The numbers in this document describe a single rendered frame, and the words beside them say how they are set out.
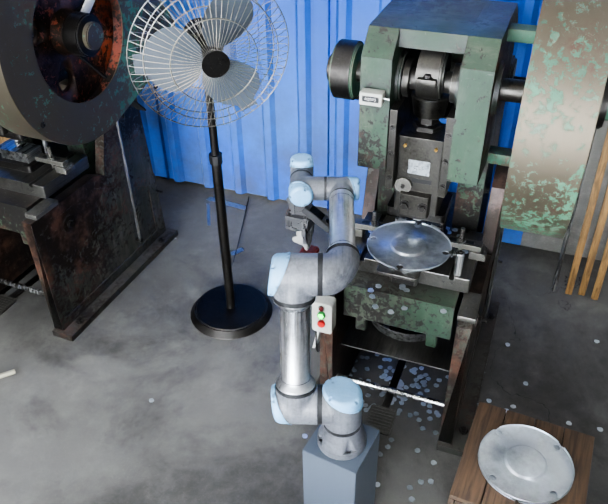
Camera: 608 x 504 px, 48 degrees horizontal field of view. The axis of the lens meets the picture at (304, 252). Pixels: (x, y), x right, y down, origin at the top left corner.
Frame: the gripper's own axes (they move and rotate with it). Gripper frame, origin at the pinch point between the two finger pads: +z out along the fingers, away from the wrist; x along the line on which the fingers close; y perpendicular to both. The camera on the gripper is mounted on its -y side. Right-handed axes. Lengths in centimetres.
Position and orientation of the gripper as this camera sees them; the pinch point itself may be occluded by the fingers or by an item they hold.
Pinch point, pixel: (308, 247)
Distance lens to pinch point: 237.8
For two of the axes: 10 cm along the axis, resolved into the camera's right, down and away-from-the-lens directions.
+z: 0.1, 8.0, 6.0
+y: -9.3, -2.0, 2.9
